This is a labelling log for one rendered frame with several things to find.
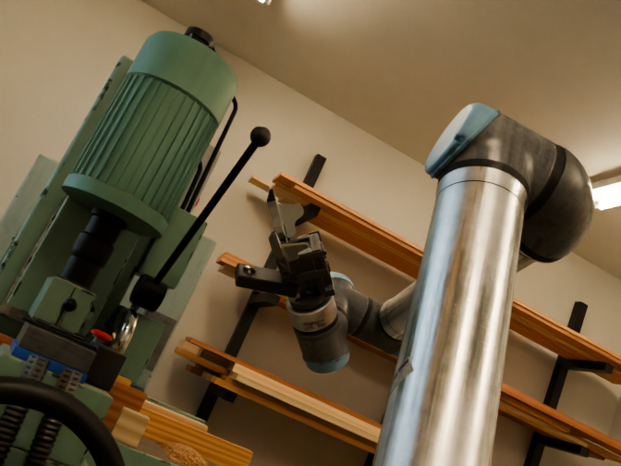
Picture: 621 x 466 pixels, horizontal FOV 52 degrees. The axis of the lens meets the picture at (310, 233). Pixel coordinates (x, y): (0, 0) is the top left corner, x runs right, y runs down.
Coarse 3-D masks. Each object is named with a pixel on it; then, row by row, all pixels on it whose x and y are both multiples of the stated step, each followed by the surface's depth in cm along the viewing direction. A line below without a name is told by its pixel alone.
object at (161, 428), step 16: (160, 416) 104; (144, 432) 103; (160, 432) 104; (176, 432) 105; (192, 432) 106; (208, 448) 107; (224, 448) 108; (240, 448) 110; (224, 464) 108; (240, 464) 109
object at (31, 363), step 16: (32, 368) 72; (64, 384) 74; (16, 416) 71; (48, 416) 73; (0, 432) 70; (16, 432) 71; (48, 432) 72; (0, 448) 70; (32, 448) 72; (48, 448) 72; (0, 464) 70; (32, 464) 71
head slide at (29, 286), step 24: (72, 216) 109; (48, 240) 107; (72, 240) 109; (120, 240) 112; (48, 264) 107; (120, 264) 112; (24, 288) 105; (96, 288) 110; (24, 312) 105; (96, 312) 110
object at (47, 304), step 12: (48, 276) 106; (48, 288) 94; (60, 288) 95; (72, 288) 96; (36, 300) 101; (48, 300) 94; (60, 300) 95; (84, 300) 96; (36, 312) 93; (48, 312) 94; (60, 312) 95; (72, 312) 95; (84, 312) 96; (60, 324) 94; (72, 324) 95
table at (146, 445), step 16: (16, 448) 72; (128, 448) 87; (144, 448) 91; (160, 448) 97; (16, 464) 72; (48, 464) 73; (64, 464) 75; (128, 464) 86; (144, 464) 87; (160, 464) 88; (176, 464) 90
